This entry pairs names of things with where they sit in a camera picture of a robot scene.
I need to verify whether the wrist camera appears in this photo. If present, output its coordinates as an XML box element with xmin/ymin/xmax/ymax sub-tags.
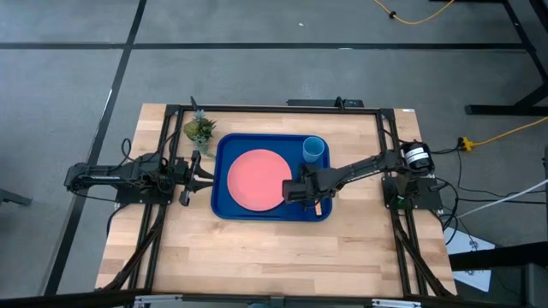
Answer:
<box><xmin>171</xmin><ymin>157</ymin><xmax>190</xmax><ymax>183</ymax></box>
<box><xmin>281</xmin><ymin>179</ymin><xmax>308</xmax><ymax>204</ymax></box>

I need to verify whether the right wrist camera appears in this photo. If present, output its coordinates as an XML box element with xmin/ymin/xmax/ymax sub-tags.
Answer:
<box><xmin>281</xmin><ymin>179</ymin><xmax>308</xmax><ymax>204</ymax></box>

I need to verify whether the black beam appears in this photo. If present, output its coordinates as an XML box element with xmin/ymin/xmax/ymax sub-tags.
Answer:
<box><xmin>448</xmin><ymin>241</ymin><xmax>548</xmax><ymax>271</ymax></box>

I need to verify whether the black aluminium table frame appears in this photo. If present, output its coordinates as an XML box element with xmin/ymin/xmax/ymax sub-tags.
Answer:
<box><xmin>96</xmin><ymin>102</ymin><xmax>457</xmax><ymax>299</ymax></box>

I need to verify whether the white paper sheet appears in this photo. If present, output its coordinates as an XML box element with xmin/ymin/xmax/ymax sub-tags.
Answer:
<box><xmin>443</xmin><ymin>226</ymin><xmax>497</xmax><ymax>293</ymax></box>

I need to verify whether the yellow cable with orange plug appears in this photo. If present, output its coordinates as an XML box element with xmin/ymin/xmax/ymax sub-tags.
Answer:
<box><xmin>460</xmin><ymin>115</ymin><xmax>548</xmax><ymax>152</ymax></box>

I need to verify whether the grey chair leg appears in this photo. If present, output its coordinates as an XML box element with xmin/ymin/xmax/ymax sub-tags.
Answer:
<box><xmin>0</xmin><ymin>187</ymin><xmax>33</xmax><ymax>207</ymax></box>

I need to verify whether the black desk stand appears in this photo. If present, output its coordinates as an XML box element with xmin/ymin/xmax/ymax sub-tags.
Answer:
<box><xmin>464</xmin><ymin>0</ymin><xmax>548</xmax><ymax>116</ymax></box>

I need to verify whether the blue plastic cup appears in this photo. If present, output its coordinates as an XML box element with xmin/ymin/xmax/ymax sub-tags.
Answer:
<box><xmin>301</xmin><ymin>136</ymin><xmax>326</xmax><ymax>164</ymax></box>

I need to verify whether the succulent plant in black pot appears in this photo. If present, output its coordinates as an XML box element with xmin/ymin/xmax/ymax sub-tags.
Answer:
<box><xmin>183</xmin><ymin>109</ymin><xmax>217</xmax><ymax>160</ymax></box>

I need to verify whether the black low camera mount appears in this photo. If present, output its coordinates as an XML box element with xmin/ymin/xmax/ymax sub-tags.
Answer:
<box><xmin>286</xmin><ymin>96</ymin><xmax>366</xmax><ymax>109</ymax></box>

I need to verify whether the yellow cable with black connector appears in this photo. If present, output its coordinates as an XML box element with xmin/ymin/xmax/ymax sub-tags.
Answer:
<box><xmin>372</xmin><ymin>0</ymin><xmax>456</xmax><ymax>26</ymax></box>

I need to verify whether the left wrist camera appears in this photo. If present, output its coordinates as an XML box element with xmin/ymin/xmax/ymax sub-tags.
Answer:
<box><xmin>171</xmin><ymin>157</ymin><xmax>190</xmax><ymax>183</ymax></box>

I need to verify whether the blue plastic tray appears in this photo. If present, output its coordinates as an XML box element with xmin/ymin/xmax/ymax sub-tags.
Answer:
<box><xmin>211</xmin><ymin>133</ymin><xmax>334</xmax><ymax>222</ymax></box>

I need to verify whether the pink round plate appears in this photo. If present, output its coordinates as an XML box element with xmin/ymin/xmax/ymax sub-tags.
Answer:
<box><xmin>226</xmin><ymin>148</ymin><xmax>294</xmax><ymax>212</ymax></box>

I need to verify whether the black shoulder cable loop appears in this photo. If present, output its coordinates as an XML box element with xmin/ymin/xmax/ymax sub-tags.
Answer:
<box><xmin>119</xmin><ymin>137</ymin><xmax>149</xmax><ymax>166</ymax></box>

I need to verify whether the white cable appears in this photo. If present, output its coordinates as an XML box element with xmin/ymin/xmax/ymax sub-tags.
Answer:
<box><xmin>456</xmin><ymin>178</ymin><xmax>548</xmax><ymax>219</ymax></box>

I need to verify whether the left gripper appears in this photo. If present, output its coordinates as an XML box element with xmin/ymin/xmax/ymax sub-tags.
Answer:
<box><xmin>177</xmin><ymin>150</ymin><xmax>215</xmax><ymax>208</ymax></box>

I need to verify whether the silver metal bracket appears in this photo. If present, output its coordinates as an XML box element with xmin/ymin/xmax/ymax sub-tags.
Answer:
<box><xmin>371</xmin><ymin>298</ymin><xmax>423</xmax><ymax>308</ymax></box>
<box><xmin>134</xmin><ymin>293</ymin><xmax>184</xmax><ymax>307</ymax></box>

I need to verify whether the thin black floor cable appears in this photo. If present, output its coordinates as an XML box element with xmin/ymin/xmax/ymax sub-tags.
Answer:
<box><xmin>440</xmin><ymin>147</ymin><xmax>548</xmax><ymax>206</ymax></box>

